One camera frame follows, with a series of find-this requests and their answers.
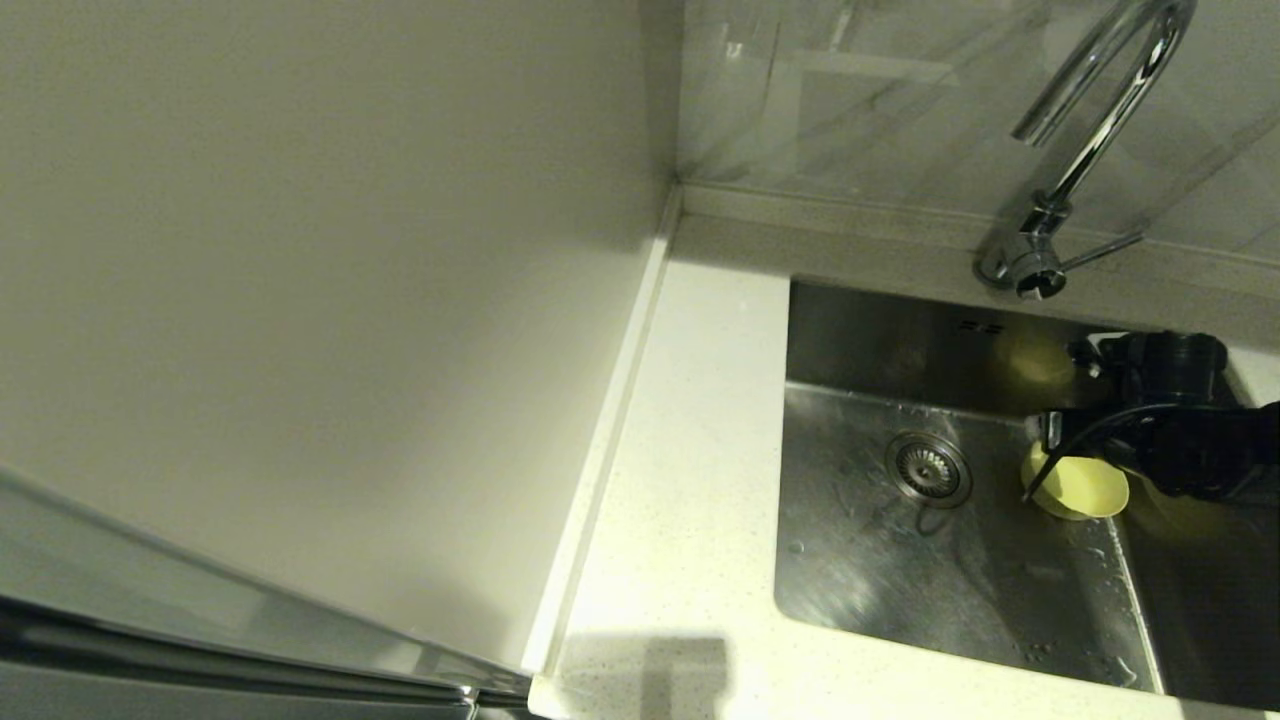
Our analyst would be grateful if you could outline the stainless steel appliance door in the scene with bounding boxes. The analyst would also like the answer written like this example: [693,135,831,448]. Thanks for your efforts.
[0,465,536,720]

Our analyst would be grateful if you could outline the round metal drain strainer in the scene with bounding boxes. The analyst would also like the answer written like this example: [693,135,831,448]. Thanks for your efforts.
[885,432,974,510]

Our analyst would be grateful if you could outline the black cylindrical wrist camera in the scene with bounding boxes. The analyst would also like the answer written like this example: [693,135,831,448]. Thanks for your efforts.
[1070,331,1230,409]

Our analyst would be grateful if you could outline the chrome gooseneck faucet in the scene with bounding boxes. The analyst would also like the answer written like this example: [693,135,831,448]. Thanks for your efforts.
[977,0,1197,302]

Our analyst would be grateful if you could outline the yellow bowl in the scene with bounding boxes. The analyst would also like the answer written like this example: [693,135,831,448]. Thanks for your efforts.
[1020,440,1131,522]

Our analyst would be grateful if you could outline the stainless steel sink basin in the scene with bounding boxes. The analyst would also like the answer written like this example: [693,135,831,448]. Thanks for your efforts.
[773,278,1280,711]

